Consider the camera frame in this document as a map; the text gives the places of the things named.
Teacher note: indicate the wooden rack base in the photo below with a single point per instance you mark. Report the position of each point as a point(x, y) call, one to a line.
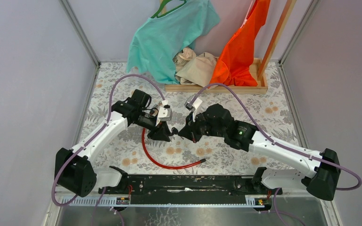
point(261, 88)

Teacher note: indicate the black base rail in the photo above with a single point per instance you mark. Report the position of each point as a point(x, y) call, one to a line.
point(190, 189)

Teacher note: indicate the orange t-shirt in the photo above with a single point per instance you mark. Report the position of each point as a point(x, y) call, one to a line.
point(232, 67)

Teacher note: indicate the teal t-shirt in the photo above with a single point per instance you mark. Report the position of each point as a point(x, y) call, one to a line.
point(159, 40)

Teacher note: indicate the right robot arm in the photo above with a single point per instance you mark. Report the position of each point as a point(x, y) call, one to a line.
point(310, 170)

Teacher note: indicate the green hanger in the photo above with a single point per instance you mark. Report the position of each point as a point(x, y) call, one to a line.
point(162, 10)

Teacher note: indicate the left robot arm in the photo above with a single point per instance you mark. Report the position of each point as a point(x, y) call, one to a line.
point(74, 167)

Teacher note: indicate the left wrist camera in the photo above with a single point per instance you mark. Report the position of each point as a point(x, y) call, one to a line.
point(164, 112)

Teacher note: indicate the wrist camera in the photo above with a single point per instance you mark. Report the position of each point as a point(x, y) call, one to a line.
point(164, 112)
point(194, 104)

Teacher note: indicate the wooden rack pole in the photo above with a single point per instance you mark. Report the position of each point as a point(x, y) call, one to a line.
point(275, 37)

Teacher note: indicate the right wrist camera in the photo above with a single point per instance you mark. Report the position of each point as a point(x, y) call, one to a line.
point(194, 104)

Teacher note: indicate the beige cloth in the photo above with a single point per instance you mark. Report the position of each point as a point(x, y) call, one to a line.
point(193, 69)

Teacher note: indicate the red cable lock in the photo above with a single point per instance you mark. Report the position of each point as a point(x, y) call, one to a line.
point(173, 155)

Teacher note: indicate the black-headed key pair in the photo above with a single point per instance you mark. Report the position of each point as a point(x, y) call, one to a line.
point(174, 131)

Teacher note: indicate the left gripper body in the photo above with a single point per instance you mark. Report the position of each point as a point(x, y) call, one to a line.
point(155, 121)

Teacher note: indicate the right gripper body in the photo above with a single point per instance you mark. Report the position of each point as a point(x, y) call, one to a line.
point(202, 125)

